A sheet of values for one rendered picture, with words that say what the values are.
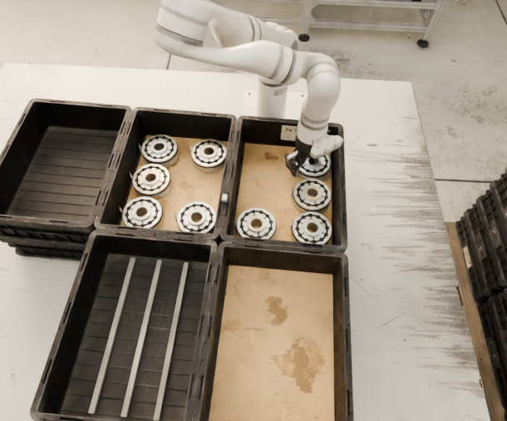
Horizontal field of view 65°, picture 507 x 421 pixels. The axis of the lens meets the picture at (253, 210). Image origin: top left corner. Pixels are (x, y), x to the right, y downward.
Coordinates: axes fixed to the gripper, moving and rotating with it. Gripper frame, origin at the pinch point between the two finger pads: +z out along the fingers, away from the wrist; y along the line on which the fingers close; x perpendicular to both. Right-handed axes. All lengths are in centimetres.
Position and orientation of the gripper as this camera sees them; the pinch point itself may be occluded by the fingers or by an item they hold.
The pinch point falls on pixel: (303, 167)
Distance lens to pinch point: 114.5
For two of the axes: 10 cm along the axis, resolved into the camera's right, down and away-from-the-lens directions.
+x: 5.4, 7.2, -4.3
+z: -0.2, 5.2, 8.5
